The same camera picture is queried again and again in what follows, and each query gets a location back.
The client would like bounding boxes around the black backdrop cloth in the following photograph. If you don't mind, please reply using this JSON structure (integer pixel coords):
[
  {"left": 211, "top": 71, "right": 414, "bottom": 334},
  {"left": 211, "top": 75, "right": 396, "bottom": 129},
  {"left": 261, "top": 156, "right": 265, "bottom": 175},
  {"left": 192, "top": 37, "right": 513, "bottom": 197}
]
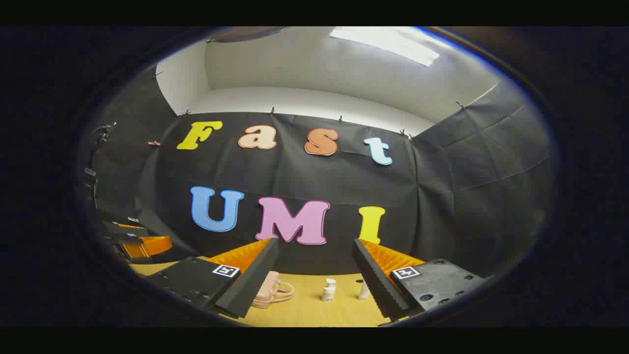
[{"left": 81, "top": 64, "right": 558, "bottom": 281}]

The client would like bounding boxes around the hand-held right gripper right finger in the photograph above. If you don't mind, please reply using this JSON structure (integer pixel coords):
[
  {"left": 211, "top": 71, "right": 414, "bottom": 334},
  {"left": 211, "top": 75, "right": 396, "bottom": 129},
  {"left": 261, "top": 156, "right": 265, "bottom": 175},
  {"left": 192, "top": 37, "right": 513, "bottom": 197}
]
[{"left": 351, "top": 238, "right": 488, "bottom": 321}]

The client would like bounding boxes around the small pink suitcase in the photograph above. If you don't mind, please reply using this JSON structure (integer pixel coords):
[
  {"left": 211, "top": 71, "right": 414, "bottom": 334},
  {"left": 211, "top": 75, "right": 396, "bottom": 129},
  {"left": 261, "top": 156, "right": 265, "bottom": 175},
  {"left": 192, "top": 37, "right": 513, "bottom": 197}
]
[{"left": 251, "top": 270, "right": 295, "bottom": 309}]

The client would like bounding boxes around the black stand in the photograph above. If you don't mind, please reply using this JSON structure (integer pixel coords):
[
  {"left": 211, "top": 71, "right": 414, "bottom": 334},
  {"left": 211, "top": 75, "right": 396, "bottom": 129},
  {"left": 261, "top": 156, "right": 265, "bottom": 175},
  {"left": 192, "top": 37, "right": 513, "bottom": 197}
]
[{"left": 83, "top": 122, "right": 117, "bottom": 207}]

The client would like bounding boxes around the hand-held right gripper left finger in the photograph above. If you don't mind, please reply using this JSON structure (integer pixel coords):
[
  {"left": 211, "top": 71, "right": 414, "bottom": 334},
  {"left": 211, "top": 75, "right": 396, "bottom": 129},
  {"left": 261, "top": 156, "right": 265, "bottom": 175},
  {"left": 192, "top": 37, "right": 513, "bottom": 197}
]
[{"left": 143, "top": 237, "right": 280, "bottom": 319}]

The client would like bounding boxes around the row of small cloth clips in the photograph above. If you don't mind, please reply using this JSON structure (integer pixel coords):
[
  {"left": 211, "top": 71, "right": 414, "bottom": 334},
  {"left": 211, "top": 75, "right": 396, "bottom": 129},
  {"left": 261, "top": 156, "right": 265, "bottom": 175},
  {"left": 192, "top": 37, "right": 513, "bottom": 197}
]
[{"left": 150, "top": 71, "right": 465, "bottom": 148}]

